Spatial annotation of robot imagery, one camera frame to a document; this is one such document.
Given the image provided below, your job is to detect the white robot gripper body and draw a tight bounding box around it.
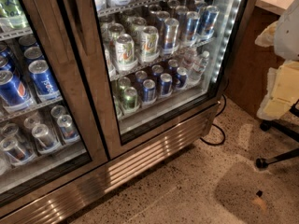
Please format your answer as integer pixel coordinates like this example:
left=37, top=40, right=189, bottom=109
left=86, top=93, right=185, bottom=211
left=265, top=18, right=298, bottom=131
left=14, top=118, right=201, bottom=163
left=274, top=0, right=299, bottom=61

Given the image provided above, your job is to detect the stainless fridge base grille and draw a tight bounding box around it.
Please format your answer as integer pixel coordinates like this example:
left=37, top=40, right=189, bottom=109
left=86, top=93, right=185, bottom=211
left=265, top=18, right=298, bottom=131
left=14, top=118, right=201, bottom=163
left=0, top=103, right=220, bottom=224

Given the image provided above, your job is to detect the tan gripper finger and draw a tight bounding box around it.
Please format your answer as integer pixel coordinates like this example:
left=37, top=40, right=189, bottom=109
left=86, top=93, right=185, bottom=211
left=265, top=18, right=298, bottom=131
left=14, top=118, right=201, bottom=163
left=255, top=21, right=278, bottom=48
left=257, top=61, right=299, bottom=120

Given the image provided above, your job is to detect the silver can bottom left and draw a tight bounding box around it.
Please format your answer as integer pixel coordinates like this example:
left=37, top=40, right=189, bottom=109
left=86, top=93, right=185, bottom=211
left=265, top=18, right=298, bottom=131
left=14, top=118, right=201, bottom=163
left=32, top=124, right=61, bottom=154

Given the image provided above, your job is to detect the black office chair base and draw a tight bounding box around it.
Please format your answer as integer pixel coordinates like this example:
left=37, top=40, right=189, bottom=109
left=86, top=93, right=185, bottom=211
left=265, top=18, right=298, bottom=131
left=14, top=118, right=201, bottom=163
left=255, top=100, right=299, bottom=170

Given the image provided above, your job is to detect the front blue pepsi can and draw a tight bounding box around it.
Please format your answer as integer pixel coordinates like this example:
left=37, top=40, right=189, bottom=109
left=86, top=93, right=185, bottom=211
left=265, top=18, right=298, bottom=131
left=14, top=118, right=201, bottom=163
left=28, top=60, right=60, bottom=102

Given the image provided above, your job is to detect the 7up can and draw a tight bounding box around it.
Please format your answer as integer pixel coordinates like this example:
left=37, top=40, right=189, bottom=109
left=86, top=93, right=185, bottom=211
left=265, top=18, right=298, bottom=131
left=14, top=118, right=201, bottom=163
left=115, top=34, right=137, bottom=72
left=139, top=26, right=159, bottom=63

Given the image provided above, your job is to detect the silver blue energy can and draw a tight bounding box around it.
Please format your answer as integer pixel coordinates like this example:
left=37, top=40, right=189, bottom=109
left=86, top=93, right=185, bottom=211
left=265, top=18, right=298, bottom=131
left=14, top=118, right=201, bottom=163
left=161, top=18, right=179, bottom=55

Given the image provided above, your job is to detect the fridge glass door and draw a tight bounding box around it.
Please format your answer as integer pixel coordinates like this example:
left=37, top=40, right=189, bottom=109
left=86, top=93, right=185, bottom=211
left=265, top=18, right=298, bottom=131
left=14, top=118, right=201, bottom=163
left=0, top=0, right=107, bottom=224
left=68, top=0, right=253, bottom=158

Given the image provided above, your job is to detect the blue pepsi can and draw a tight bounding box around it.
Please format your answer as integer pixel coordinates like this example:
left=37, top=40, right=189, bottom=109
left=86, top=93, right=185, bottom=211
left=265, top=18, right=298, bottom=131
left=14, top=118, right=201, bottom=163
left=0, top=70, right=34, bottom=113
left=28, top=60, right=60, bottom=102

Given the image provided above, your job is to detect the green can lower shelf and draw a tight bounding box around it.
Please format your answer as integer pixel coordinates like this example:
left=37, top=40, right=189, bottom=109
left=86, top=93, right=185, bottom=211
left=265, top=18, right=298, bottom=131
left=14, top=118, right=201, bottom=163
left=121, top=87, right=139, bottom=114

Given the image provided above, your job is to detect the left blue pepsi can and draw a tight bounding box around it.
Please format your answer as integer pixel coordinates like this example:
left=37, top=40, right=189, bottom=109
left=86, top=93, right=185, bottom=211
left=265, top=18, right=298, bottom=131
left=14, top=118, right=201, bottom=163
left=0, top=70, right=34, bottom=113

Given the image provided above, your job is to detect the clear water bottle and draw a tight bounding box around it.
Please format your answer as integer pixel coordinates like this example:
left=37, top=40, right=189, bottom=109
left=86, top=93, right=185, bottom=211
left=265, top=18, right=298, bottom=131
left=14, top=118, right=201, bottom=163
left=188, top=50, right=210, bottom=84

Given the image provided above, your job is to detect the front 7up can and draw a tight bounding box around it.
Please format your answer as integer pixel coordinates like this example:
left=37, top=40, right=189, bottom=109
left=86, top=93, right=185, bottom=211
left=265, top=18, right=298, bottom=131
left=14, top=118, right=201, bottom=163
left=115, top=34, right=137, bottom=72

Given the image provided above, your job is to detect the blue can lower shelf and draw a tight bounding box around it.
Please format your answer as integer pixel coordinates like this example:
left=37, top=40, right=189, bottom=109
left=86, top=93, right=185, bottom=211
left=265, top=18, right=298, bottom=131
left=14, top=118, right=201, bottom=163
left=141, top=79, right=156, bottom=105

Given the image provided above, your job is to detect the black power cable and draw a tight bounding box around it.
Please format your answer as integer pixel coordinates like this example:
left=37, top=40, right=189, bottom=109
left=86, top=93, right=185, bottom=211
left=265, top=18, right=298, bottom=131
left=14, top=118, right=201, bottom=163
left=199, top=81, right=228, bottom=147

